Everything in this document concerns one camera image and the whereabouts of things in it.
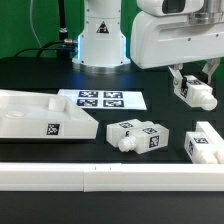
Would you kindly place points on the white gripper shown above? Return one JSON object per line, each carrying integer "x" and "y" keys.
{"x": 171, "y": 40}

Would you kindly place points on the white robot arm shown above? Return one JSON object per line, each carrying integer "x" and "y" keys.
{"x": 103, "y": 47}

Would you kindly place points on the white sheet with tags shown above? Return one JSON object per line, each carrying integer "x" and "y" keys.
{"x": 102, "y": 99}

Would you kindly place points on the black vertical pole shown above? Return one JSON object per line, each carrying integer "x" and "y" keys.
{"x": 63, "y": 33}

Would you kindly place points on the white L-shaped obstacle fence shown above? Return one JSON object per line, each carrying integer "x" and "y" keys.
{"x": 110, "y": 177}

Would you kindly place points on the white square tabletop part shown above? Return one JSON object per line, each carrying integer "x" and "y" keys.
{"x": 33, "y": 115}

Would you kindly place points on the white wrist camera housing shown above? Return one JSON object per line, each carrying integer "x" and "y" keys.
{"x": 169, "y": 7}

